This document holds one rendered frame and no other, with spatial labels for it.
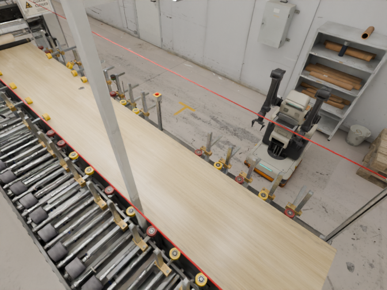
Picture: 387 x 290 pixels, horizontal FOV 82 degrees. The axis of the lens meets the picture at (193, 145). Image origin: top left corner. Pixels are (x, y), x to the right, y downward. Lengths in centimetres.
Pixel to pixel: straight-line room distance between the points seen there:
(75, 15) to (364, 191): 379
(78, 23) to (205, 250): 157
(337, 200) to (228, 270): 221
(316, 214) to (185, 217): 195
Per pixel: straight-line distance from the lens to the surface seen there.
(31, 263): 319
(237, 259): 185
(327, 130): 437
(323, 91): 219
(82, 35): 89
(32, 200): 246
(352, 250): 337
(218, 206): 199
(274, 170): 318
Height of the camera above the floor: 265
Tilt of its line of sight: 47 degrees down
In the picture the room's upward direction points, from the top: 3 degrees clockwise
